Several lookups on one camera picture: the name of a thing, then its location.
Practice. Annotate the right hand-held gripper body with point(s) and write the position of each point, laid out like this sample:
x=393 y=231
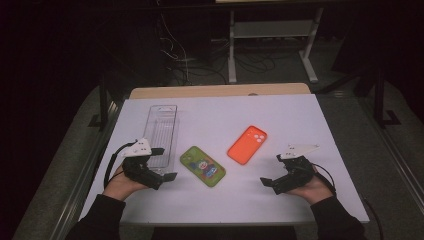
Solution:
x=298 y=173

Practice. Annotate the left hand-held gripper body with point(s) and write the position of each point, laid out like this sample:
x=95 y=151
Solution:
x=141 y=171

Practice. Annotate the clear plastic rack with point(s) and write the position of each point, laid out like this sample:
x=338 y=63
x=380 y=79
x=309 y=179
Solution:
x=163 y=126

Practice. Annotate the green cartoon phone case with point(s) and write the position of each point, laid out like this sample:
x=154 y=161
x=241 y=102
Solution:
x=201 y=166

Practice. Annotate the orange phone case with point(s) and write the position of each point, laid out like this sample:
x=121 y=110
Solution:
x=245 y=146

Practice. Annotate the person's right hand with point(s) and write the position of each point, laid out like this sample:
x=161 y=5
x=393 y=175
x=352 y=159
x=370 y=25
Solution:
x=315 y=191

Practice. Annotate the person's left hand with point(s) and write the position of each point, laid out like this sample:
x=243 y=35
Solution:
x=118 y=186

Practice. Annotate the black metal stand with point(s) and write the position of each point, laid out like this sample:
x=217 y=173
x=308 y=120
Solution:
x=104 y=103
x=380 y=100

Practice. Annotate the grey metal rail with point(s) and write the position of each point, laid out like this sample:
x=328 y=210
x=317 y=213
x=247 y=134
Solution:
x=83 y=186
x=396 y=156

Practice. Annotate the white metal desk frame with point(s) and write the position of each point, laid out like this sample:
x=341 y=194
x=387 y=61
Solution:
x=273 y=29

